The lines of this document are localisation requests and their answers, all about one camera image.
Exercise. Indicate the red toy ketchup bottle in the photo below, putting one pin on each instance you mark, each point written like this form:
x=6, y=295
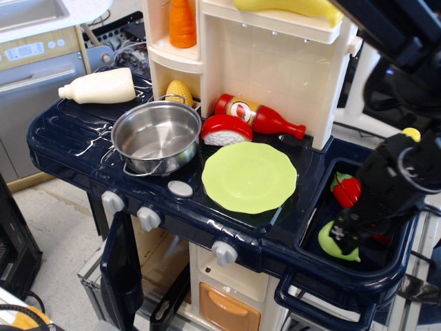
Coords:
x=262, y=119

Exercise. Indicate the grey stove knob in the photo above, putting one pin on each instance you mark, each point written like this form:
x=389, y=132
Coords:
x=112, y=202
x=224, y=253
x=149, y=219

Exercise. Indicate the red toy chili pepper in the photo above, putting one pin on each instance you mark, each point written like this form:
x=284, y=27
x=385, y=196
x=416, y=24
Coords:
x=347, y=189

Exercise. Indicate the grey oval button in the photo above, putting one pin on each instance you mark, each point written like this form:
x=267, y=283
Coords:
x=180, y=189

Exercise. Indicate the stainless steel pot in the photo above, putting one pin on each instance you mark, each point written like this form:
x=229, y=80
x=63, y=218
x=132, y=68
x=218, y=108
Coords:
x=156, y=138

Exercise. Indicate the orange toy drawer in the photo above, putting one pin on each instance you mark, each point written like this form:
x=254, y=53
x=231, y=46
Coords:
x=226, y=312

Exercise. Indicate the yellow toy banana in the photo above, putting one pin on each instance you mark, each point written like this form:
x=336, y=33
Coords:
x=308, y=8

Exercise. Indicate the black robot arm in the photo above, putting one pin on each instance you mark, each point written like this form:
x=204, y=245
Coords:
x=407, y=36

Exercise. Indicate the grey yellow toy faucet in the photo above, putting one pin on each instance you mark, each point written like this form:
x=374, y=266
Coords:
x=412, y=133

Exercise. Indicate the white toy mayonnaise bottle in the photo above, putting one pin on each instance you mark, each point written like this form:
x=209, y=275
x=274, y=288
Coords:
x=106, y=87

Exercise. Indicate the navy open oven door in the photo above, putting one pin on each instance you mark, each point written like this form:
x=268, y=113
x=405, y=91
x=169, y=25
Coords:
x=121, y=286

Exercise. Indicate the light green plastic plate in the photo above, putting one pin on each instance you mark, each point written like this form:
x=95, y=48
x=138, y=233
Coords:
x=249, y=177

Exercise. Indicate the grey toy dishwasher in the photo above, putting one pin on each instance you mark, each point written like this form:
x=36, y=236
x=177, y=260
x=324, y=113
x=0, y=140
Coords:
x=32, y=70

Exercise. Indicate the cream toy kitchen shelf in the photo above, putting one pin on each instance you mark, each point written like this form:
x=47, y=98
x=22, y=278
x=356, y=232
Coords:
x=291, y=63

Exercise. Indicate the orange toy carrot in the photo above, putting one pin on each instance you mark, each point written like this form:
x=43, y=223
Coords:
x=182, y=25

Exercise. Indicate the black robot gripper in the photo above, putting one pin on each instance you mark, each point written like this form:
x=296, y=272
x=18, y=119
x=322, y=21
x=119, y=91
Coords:
x=395, y=179

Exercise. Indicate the grey stove knob middle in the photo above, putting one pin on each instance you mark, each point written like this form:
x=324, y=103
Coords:
x=149, y=219

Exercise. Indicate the grey stove knob left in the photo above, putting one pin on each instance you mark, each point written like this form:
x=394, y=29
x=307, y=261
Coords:
x=112, y=202

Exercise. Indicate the grey stove knob right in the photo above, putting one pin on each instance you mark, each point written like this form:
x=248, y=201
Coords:
x=224, y=253

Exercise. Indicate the green toy pear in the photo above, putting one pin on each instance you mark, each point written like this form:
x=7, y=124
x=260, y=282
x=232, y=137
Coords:
x=329, y=245

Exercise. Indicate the navy toy kitchen counter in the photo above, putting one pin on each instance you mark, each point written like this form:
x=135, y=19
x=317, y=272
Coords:
x=73, y=142

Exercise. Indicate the red white toy sushi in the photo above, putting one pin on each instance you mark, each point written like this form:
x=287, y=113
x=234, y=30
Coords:
x=224, y=130

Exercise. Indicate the yellow toy corn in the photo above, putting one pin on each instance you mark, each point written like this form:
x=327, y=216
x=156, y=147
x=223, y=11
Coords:
x=179, y=92

